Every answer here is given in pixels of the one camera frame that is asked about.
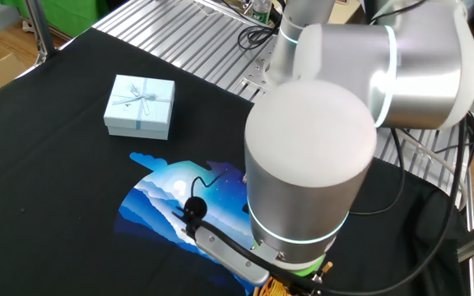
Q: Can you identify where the light blue gift box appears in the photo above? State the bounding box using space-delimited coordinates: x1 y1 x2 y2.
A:
103 74 176 141

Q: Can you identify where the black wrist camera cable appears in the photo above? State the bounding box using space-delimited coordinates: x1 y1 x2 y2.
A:
173 118 468 296

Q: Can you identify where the yellow orange woven dish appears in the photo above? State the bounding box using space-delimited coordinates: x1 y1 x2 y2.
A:
257 275 300 296

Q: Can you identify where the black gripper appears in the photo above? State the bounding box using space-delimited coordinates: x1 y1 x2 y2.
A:
280 273 326 296

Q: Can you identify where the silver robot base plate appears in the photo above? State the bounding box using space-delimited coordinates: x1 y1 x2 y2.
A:
228 40 281 104

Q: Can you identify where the black cloth with blue print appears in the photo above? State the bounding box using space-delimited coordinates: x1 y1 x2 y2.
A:
0 26 472 296

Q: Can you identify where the grey cable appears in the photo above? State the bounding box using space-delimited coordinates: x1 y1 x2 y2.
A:
397 131 468 211

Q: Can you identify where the green plastic bottle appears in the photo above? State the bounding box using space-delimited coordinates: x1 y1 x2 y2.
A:
251 0 273 25

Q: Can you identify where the green flange ring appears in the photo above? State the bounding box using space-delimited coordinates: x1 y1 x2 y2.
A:
253 240 327 279

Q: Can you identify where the green cloth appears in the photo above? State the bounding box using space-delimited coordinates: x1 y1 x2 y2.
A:
0 0 110 38

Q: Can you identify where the black cable bundle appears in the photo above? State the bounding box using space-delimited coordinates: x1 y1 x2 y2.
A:
384 92 474 168

